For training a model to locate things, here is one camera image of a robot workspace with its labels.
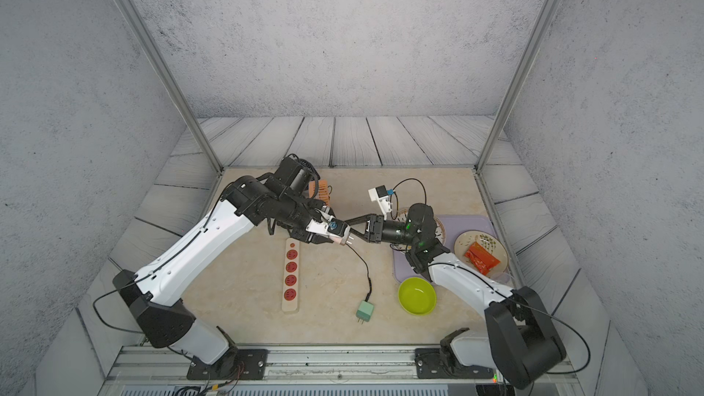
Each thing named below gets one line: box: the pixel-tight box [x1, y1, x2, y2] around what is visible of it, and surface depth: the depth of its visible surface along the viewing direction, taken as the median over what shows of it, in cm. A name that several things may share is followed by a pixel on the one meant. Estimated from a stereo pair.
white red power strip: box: [281, 237, 301, 313], surface depth 88 cm
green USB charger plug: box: [355, 299, 374, 325], surface depth 83 cm
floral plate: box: [453, 230, 509, 278], surface depth 98 cm
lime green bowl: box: [397, 276, 438, 317], surface depth 84 cm
